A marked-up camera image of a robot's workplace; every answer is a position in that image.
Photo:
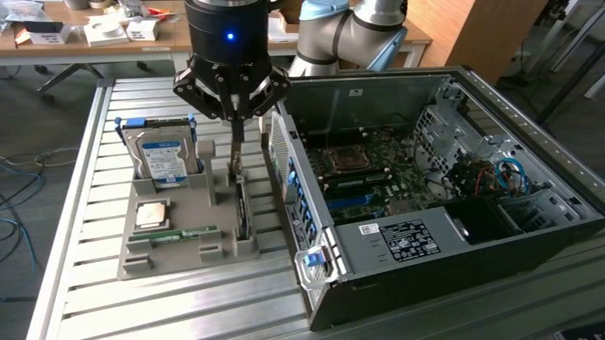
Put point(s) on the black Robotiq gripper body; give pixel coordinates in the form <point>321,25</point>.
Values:
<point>227,21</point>

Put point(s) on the black Nvidia graphics card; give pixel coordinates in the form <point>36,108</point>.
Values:
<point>243,212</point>

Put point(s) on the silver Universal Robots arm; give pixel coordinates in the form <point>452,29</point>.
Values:
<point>330,35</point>

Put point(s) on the white paper stack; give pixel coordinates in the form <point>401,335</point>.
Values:
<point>283,37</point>

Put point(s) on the brown cardboard box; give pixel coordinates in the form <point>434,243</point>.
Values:
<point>289,10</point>

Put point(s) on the red paper packet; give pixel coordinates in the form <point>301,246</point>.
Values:
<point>158,14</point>

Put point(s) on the white labelled carton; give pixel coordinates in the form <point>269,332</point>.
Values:
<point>142,33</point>

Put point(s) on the clear plastic bag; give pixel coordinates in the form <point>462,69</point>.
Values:
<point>23,8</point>
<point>130,7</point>

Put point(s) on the white tape roll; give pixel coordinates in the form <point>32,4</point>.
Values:
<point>114,33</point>

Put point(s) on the white flat cardboard box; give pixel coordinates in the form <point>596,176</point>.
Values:
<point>94,42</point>

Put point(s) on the wooden desk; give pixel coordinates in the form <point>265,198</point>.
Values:
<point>71,49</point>

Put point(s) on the grey metal cup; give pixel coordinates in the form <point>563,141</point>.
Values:
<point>76,4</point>

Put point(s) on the grey parts rack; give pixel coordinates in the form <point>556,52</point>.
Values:
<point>189,212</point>

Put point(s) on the blue expansion slot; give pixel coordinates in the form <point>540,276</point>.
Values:
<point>350,203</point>

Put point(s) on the silver CPU chip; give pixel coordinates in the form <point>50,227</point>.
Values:
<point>151,214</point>

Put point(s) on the white box with black lid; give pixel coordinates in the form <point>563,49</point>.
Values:
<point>47,37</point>

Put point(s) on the green motherboard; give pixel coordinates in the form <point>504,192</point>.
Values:
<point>412,177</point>

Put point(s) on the green RAM stick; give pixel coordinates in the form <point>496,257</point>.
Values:
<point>189,232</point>

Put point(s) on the silver chipset heatsink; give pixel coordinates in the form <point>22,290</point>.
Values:
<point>402,209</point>

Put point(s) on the grey power supply unit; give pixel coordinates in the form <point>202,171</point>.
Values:
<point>360,241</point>

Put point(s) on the wooden cabinet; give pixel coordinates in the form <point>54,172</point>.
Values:
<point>473,42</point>

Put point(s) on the metal disk bay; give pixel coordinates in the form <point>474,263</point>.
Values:
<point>534,212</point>

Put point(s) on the black open PC case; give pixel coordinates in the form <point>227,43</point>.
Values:
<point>425,294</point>

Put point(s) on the hard disk with blue bracket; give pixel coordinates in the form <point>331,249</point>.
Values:
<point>163,156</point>

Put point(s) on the black desk frame leg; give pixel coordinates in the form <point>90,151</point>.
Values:
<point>572,67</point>

